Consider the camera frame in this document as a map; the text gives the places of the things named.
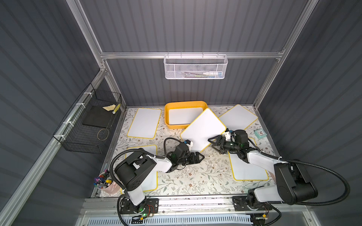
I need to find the whiteboard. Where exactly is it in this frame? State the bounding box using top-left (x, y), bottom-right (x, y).
top-left (128, 145), bottom-right (158, 193)
top-left (127, 108), bottom-right (161, 139)
top-left (228, 153), bottom-right (269, 181)
top-left (168, 107), bottom-right (204, 125)
top-left (219, 105), bottom-right (258, 131)
top-left (181, 108), bottom-right (226, 152)

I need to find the yellow plastic storage box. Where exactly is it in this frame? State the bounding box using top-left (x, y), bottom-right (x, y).
top-left (165, 101), bottom-right (208, 130)

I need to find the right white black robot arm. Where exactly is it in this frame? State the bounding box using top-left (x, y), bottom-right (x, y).
top-left (208, 130), bottom-right (351, 210)

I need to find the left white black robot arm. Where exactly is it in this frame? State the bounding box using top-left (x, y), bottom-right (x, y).
top-left (109, 137), bottom-right (205, 209)

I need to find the floral table mat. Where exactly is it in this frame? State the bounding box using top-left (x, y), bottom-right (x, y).
top-left (113, 107), bottom-right (275, 196)

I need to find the small teal clock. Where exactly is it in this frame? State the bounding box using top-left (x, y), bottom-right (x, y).
top-left (254, 129), bottom-right (267, 139)

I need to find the white marker in basket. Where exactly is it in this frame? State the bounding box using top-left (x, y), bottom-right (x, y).
top-left (203, 71), bottom-right (223, 78)

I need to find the pink pen cup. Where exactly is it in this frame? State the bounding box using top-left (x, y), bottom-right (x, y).
top-left (94, 169), bottom-right (121, 195)

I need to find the yellow sticky note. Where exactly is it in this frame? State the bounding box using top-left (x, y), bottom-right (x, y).
top-left (103, 105), bottom-right (116, 111)

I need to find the black pad in basket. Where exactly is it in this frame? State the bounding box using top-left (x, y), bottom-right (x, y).
top-left (82, 106), bottom-right (115, 129)

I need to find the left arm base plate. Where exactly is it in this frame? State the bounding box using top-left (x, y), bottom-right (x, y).
top-left (119, 198), bottom-right (159, 215)

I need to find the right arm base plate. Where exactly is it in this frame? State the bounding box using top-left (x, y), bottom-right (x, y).
top-left (232, 196), bottom-right (272, 212)

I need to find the white wire mesh basket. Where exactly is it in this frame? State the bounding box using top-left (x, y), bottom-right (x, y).
top-left (163, 53), bottom-right (228, 80)

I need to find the aluminium rail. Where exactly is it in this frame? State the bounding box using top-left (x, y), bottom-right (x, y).
top-left (81, 193), bottom-right (309, 215)

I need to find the black wire basket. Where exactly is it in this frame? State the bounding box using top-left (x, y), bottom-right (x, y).
top-left (53, 84), bottom-right (122, 154)

